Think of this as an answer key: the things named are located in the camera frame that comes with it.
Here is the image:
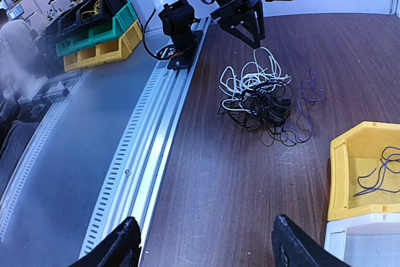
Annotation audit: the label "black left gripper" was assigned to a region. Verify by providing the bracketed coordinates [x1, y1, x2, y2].
[211, 0, 266, 49]

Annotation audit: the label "white plastic bin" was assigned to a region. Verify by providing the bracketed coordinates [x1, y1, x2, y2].
[324, 213, 399, 266]

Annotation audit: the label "white cable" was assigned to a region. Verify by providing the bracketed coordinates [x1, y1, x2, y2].
[218, 46, 292, 113]

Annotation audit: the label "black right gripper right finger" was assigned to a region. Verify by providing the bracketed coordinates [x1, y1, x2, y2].
[271, 214, 348, 267]

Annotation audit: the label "aluminium front rail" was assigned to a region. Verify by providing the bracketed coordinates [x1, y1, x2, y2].
[0, 16, 219, 260]

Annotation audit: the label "tangled black cables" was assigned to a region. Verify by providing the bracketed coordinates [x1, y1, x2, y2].
[216, 81, 294, 148]

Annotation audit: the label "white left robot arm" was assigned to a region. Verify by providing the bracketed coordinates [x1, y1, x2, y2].
[144, 0, 265, 61]

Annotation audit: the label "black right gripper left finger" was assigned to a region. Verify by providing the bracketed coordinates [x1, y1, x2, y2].
[71, 216, 141, 266]

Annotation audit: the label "stacked background bins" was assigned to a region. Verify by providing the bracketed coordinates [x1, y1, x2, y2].
[56, 0, 142, 73]

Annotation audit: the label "yellow bin left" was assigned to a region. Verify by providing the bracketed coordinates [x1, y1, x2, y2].
[327, 121, 399, 221]

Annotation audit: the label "person in background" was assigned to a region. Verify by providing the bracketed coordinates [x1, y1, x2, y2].
[1, 8, 39, 99]

